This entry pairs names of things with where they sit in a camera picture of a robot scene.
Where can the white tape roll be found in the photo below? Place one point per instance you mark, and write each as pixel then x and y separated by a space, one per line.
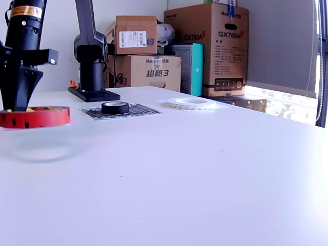
pixel 192 107

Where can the red tape roll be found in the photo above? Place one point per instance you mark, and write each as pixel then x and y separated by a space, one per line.
pixel 46 120

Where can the teal white carton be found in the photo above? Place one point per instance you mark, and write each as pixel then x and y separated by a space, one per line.
pixel 197 77

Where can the dark window frame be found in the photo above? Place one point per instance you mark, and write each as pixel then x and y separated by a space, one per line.
pixel 325 102

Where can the orange clamp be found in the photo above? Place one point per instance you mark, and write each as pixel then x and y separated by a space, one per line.
pixel 73 83

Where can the cardboard box blue lettering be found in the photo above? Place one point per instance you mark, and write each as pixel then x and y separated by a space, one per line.
pixel 153 64

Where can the grey roller blind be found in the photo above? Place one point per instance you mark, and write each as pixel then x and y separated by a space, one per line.
pixel 276 46

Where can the white plastic bag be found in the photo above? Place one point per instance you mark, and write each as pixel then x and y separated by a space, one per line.
pixel 165 32

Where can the small labelled cardboard box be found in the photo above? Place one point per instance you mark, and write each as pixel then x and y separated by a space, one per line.
pixel 143 25

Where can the dark patterned box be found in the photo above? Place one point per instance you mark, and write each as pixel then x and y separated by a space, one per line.
pixel 251 102

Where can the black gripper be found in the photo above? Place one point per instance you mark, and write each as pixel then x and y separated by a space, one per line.
pixel 33 57

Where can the tall GX760A cardboard box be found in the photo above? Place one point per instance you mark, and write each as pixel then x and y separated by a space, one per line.
pixel 220 64

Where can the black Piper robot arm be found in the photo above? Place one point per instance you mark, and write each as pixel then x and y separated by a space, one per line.
pixel 92 74

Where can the black tape roll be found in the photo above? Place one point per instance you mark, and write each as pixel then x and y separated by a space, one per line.
pixel 115 110

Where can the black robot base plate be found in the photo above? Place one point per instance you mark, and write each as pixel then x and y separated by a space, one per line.
pixel 102 97

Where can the blank white paper sheet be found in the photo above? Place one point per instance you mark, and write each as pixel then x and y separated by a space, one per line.
pixel 161 102

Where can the green pink package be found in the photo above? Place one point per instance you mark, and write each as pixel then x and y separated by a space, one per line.
pixel 208 1

